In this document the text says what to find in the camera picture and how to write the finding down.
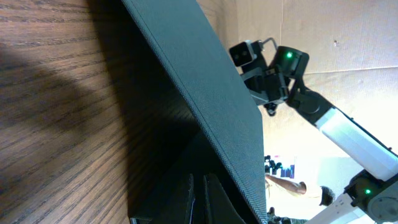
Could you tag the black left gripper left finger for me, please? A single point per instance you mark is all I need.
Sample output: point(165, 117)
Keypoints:
point(179, 207)

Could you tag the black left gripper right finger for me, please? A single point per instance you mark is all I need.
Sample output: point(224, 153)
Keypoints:
point(218, 207)

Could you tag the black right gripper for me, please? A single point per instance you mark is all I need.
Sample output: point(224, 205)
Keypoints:
point(268, 88)

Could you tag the dark green box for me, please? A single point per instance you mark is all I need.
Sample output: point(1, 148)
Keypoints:
point(191, 53)

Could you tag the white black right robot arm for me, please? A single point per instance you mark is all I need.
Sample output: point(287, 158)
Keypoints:
point(372, 192)

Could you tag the person in background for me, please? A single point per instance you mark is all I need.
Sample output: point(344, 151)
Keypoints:
point(295, 202)

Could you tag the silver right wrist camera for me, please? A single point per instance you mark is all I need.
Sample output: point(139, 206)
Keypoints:
point(246, 52)

